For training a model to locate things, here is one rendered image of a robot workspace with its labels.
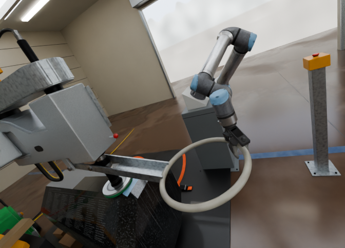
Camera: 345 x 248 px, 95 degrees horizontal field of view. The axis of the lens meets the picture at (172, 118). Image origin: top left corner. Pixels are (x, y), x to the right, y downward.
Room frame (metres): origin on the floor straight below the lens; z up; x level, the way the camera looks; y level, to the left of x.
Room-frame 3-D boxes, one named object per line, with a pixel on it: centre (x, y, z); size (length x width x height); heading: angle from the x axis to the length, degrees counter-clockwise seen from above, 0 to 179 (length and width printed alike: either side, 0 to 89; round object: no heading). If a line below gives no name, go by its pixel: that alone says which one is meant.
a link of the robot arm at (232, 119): (0.72, -0.25, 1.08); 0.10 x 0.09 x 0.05; 94
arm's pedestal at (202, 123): (1.77, -0.38, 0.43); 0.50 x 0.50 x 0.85; 62
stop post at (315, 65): (1.08, -1.13, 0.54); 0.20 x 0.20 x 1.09; 62
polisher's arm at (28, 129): (1.15, 0.89, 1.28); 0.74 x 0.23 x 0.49; 63
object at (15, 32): (0.96, 0.54, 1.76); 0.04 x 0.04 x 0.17
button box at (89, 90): (1.03, 0.43, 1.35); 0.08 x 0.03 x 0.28; 63
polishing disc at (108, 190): (0.96, 0.54, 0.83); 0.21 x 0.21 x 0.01
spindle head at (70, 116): (1.00, 0.61, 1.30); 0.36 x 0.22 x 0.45; 63
